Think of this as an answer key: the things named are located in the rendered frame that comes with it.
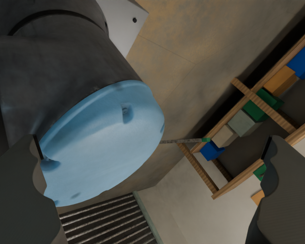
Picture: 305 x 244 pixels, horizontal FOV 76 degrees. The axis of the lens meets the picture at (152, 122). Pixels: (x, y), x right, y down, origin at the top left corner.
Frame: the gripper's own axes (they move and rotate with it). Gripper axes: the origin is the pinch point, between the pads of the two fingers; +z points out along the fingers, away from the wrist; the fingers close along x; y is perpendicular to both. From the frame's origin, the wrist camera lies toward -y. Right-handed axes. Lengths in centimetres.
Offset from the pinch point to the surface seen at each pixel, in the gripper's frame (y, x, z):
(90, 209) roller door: 237, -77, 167
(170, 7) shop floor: -7, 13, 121
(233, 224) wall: 254, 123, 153
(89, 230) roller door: 242, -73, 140
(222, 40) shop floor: 15, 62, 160
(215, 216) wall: 261, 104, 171
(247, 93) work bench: 69, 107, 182
